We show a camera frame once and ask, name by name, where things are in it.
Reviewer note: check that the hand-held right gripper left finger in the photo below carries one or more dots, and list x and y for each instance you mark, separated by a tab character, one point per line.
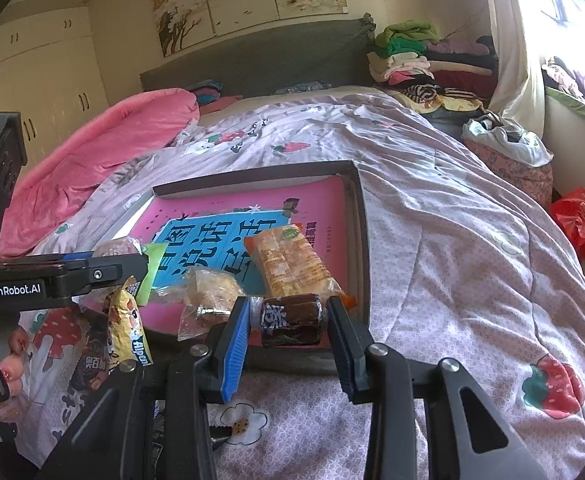
236	355

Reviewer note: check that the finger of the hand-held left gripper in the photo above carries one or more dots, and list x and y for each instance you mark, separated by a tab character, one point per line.
107	272

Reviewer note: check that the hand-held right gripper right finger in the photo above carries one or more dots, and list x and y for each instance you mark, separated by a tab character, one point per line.
343	355

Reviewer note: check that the pink pastry clear packet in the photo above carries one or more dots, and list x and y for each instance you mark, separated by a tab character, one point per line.
117	247

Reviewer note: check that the brown snack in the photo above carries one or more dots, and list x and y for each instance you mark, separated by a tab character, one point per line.
292	317

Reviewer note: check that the pink box lid tray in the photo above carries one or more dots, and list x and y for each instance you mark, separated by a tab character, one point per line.
363	240

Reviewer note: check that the person's left hand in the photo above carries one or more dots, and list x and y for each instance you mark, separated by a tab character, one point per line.
16	372

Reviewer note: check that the green snack packet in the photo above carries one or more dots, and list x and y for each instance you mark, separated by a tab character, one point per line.
152	272

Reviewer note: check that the yellow wrapped snack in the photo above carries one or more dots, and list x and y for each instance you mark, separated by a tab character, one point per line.
125	327

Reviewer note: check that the dark wrapped chocolate bar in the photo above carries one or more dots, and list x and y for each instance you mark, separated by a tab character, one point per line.
90	365

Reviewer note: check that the orange biscuit packet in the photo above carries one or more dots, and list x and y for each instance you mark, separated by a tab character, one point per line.
287	260

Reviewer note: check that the pink quilt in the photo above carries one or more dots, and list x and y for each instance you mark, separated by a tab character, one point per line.
97	160

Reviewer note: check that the strawberry print duvet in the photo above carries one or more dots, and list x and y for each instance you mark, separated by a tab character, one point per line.
447	260

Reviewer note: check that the pink and blue book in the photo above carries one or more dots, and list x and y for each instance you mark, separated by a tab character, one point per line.
317	210

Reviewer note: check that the colourful folded cloth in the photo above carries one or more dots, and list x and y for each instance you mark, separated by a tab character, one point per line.
207	92

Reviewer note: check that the cream wardrobe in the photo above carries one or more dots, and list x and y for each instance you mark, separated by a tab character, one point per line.
47	70

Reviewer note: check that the floral fabric bag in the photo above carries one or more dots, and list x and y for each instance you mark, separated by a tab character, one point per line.
517	180

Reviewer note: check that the dark grey headboard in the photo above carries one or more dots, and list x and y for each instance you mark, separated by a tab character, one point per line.
272	60

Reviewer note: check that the white plastic bag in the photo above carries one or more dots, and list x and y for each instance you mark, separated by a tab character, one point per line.
512	140

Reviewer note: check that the red plastic bag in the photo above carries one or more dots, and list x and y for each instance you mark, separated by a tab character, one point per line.
582	220

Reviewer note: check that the pile of folded clothes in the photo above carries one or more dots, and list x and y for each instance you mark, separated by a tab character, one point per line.
422	60

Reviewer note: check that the clothes on windowsill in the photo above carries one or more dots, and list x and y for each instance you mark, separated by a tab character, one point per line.
572	85

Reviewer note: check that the cream curtain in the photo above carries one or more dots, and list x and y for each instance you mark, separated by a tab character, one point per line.
512	35

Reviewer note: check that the tree wall painting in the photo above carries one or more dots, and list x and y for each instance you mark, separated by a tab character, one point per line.
247	0

